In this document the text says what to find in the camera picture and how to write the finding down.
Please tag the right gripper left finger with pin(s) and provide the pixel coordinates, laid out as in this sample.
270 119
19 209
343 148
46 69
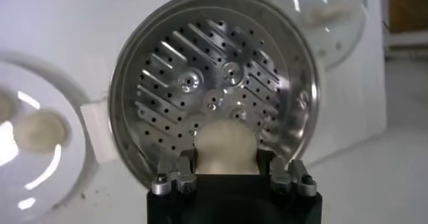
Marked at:
168 178

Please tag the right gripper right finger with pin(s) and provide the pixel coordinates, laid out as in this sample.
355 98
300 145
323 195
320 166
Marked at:
296 178

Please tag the white steamed baozi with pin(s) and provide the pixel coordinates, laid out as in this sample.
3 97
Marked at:
225 145
40 131

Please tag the round glass pot lid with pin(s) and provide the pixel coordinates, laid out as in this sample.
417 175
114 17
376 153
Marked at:
334 38

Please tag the stainless steel steamer basket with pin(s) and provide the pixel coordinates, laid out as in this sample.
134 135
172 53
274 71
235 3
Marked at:
234 45

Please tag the white round plate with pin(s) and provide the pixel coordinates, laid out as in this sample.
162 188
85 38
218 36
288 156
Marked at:
67 178

